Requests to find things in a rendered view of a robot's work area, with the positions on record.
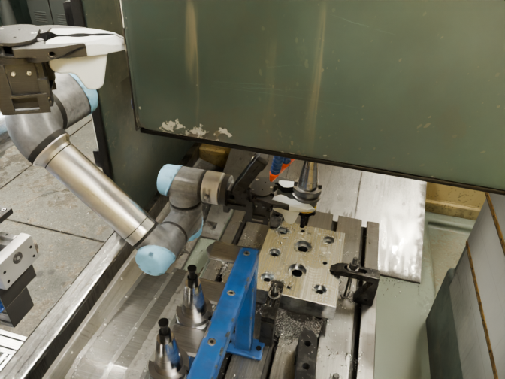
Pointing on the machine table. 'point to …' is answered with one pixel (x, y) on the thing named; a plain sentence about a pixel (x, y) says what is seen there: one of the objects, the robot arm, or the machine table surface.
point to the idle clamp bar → (303, 349)
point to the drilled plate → (318, 275)
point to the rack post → (246, 327)
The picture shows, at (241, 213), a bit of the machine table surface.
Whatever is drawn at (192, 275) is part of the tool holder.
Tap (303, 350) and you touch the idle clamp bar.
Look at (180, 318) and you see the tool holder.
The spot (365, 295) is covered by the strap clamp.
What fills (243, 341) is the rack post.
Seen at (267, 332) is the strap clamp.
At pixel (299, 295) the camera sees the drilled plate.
